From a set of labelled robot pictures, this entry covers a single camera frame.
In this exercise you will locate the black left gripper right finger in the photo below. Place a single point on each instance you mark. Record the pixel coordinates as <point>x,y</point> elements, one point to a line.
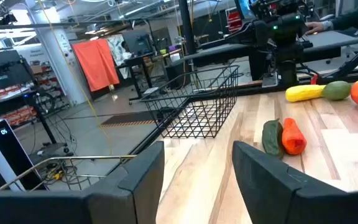
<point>291,202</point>

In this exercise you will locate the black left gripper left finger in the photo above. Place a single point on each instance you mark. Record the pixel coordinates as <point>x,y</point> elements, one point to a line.
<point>73,208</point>

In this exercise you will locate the orange carrot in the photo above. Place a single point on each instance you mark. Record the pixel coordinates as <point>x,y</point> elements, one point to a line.
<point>292,138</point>

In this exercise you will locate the dark green cucumber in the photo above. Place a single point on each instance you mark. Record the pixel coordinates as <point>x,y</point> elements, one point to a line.
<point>272,138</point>

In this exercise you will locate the yellow corn cob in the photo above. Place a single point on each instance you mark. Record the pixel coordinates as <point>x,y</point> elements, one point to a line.
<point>303,93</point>

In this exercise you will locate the green lime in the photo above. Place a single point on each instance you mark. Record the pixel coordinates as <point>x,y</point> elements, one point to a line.
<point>337,90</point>

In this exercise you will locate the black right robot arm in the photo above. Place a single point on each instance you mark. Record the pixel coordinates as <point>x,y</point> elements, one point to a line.
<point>286,49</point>

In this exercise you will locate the black hazard-striped floor mat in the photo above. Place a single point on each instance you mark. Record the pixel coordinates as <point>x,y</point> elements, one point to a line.
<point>129,119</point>

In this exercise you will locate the small red clip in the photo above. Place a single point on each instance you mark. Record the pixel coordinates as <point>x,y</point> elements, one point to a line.
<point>314,79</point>

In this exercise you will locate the shelf with red boxes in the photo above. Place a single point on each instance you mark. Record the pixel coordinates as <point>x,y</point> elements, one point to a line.
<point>8,93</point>

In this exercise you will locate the orange hanging cloth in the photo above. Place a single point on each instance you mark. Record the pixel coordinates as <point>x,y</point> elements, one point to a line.
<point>96,65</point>

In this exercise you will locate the white building column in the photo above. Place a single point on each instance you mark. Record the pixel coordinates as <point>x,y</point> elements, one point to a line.
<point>61,56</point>

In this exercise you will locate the large black screen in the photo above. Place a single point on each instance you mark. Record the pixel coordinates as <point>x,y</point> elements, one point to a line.
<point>2,71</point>

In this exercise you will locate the dark grey desk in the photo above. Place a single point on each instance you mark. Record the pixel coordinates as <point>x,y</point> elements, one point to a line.
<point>328,43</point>

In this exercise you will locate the person's hand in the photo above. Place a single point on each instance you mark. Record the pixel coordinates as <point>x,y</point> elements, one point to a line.
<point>317,28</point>

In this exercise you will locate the black computer monitor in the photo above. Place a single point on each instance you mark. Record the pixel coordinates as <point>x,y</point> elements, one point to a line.
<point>137,42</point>

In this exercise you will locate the red storage bins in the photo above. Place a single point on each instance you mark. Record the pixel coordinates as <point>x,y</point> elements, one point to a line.
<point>235,20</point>

